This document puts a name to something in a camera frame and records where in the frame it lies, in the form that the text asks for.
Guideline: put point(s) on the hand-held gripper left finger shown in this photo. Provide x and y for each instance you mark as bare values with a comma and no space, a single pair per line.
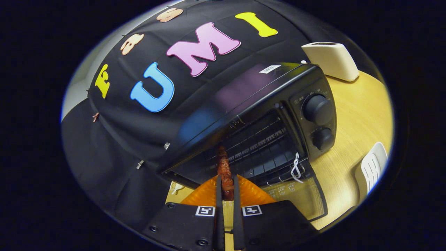
219,216

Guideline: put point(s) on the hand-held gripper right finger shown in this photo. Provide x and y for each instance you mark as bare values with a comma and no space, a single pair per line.
237,223

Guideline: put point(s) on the reddish brown meat strip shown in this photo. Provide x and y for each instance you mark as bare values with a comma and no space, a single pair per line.
224,170

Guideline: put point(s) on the black toaster oven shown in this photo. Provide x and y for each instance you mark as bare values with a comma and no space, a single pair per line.
244,94

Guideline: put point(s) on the white bread toaster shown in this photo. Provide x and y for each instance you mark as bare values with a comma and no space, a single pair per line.
334,61

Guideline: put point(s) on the white divided seasoning dish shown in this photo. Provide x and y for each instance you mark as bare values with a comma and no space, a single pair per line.
176,188

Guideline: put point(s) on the silver cloth clip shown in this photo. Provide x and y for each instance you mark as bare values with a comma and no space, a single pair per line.
140,164

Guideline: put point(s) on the white ribbed tray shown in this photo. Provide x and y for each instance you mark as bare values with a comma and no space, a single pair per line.
371,167

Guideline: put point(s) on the red cloth clip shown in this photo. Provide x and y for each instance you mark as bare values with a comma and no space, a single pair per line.
95,117

